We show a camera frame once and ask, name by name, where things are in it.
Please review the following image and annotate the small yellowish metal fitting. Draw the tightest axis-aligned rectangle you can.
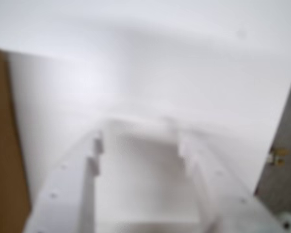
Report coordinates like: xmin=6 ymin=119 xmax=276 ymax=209
xmin=268 ymin=146 xmax=291 ymax=167

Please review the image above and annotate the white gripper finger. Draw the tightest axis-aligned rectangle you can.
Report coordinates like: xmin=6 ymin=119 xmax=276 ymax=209
xmin=164 ymin=117 xmax=284 ymax=233
xmin=23 ymin=130 xmax=104 ymax=233

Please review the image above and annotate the brown cardboard box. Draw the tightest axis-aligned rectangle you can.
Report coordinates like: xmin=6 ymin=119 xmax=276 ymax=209
xmin=0 ymin=47 xmax=32 ymax=233

